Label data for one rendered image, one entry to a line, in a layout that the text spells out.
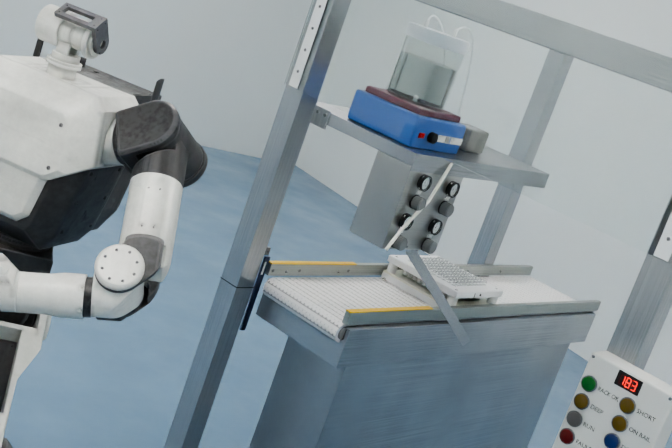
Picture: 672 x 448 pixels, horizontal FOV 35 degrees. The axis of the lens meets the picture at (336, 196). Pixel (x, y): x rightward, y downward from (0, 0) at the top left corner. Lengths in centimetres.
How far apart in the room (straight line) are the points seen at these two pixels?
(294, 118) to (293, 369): 66
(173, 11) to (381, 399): 514
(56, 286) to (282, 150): 94
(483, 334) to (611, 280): 310
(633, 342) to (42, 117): 112
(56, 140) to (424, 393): 150
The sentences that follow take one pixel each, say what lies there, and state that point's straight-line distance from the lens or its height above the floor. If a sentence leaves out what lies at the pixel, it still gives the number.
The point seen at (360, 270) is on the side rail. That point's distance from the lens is 294.
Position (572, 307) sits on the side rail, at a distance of 346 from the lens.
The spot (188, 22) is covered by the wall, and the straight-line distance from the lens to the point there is 772.
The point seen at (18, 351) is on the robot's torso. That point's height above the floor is 75.
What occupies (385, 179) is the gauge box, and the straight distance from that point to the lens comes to 242.
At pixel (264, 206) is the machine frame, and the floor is 98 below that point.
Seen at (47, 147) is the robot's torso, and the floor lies 112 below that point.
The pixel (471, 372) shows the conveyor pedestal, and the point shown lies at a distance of 320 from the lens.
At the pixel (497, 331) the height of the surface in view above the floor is 75.
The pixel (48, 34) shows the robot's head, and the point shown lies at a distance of 196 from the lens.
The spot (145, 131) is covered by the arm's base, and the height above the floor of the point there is 120.
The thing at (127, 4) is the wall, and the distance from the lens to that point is 752.
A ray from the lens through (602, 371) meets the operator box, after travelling 202.
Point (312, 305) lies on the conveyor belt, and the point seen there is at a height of 79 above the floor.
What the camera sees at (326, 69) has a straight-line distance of 248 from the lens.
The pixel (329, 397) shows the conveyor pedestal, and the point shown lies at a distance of 271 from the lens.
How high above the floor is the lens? 156
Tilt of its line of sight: 11 degrees down
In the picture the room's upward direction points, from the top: 20 degrees clockwise
